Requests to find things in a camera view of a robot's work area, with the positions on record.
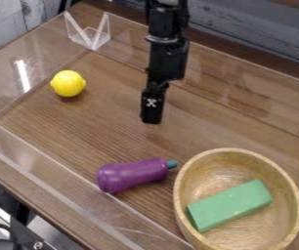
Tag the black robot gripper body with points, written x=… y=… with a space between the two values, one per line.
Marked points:
x=168 y=58

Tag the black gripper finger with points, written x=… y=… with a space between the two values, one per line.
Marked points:
x=152 y=106

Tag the purple toy eggplant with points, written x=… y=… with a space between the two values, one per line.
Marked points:
x=117 y=176

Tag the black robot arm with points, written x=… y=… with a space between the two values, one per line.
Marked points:
x=168 y=19

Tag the brown wooden bowl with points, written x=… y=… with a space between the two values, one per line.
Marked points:
x=216 y=170

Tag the yellow toy lemon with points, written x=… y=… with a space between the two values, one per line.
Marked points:
x=68 y=83

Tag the clear acrylic tray walls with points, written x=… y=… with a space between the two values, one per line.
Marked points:
x=231 y=104

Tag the green rectangular block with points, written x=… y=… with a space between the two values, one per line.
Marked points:
x=228 y=205

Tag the clear acrylic corner bracket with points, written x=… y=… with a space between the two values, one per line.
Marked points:
x=89 y=37

